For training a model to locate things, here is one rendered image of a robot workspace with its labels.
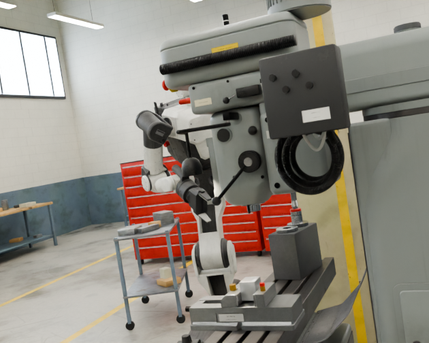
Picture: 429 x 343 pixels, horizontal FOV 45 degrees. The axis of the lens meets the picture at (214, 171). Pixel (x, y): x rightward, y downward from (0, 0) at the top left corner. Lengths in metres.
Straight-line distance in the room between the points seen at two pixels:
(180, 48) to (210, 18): 10.03
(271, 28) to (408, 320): 0.92
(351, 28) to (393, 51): 9.33
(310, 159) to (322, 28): 1.98
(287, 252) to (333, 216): 1.42
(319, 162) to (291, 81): 0.34
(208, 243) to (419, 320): 1.21
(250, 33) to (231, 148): 0.36
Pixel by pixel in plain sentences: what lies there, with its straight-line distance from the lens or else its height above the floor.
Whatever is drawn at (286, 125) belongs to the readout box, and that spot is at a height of 1.55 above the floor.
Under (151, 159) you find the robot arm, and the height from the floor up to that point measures 1.50.
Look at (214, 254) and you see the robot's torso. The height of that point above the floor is 1.02.
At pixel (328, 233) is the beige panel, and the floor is 0.83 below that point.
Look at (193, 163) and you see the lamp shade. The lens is 1.77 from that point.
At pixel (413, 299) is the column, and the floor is 1.03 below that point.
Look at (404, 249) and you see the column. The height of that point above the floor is 1.16.
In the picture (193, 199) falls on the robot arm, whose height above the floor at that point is 1.32.
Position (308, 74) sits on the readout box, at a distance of 1.34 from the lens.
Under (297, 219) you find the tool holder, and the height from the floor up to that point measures 1.16.
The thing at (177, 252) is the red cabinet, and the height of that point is 0.14.
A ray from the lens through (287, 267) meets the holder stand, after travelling 2.14.
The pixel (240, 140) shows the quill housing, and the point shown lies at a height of 1.52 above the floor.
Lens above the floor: 1.53
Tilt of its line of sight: 3 degrees down
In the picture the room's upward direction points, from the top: 9 degrees counter-clockwise
